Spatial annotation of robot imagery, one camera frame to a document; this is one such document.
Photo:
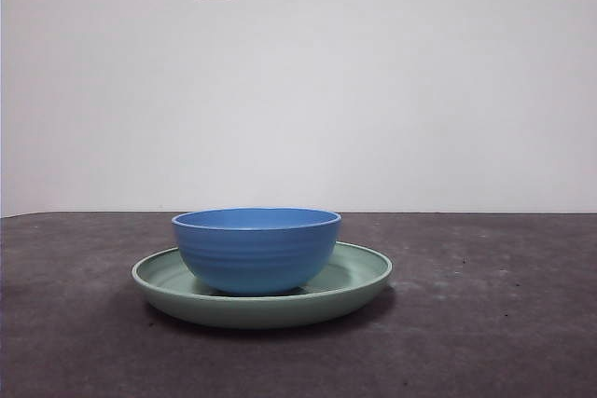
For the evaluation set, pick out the blue ribbed bowl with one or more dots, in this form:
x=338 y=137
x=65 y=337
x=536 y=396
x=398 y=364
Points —
x=256 y=253

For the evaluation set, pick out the pale green plate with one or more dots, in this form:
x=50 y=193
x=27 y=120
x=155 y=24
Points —
x=261 y=311

